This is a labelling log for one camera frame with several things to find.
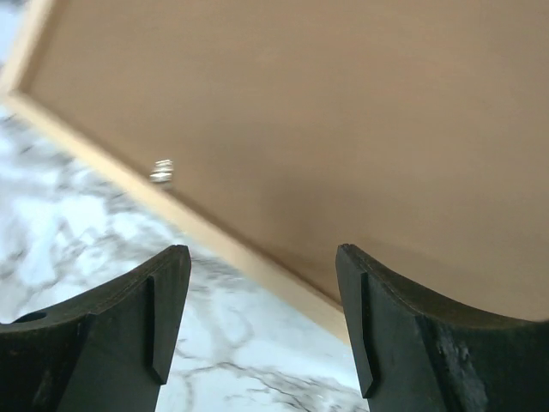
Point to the wooden picture frame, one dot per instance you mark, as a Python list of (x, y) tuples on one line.
[(273, 131)]

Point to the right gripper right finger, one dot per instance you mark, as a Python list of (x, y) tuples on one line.
[(417, 350)]

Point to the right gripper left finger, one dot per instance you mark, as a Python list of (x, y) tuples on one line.
[(107, 349)]

